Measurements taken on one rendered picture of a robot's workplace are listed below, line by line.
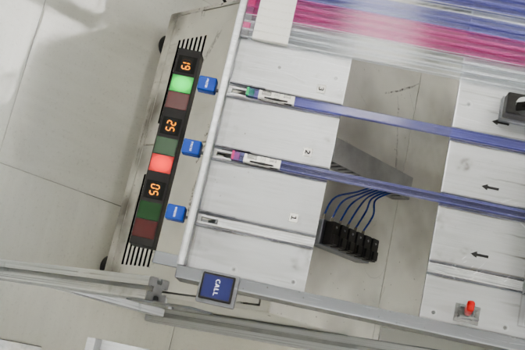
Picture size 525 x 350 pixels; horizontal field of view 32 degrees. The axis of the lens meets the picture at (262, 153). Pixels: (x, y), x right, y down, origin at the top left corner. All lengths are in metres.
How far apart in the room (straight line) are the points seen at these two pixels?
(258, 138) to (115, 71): 0.84
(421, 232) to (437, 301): 0.64
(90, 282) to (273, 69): 0.50
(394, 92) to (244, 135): 0.60
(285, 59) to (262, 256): 0.33
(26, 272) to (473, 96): 0.91
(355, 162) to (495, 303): 0.49
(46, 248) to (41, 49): 0.45
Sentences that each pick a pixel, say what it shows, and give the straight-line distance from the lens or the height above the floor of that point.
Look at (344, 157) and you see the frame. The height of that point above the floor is 0.66.
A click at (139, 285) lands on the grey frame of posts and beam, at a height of 0.60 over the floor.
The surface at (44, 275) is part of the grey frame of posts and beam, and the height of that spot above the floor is 0.30.
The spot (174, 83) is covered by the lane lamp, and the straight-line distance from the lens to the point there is 1.52.
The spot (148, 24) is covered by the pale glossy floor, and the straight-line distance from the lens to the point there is 2.32.
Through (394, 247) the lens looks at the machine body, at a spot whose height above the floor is 0.62.
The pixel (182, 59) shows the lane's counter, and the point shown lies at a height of 0.65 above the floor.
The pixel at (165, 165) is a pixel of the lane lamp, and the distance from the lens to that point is 1.48.
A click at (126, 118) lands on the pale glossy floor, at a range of 2.25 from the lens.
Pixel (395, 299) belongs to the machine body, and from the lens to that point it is 2.00.
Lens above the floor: 1.82
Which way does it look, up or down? 46 degrees down
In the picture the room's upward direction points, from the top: 88 degrees clockwise
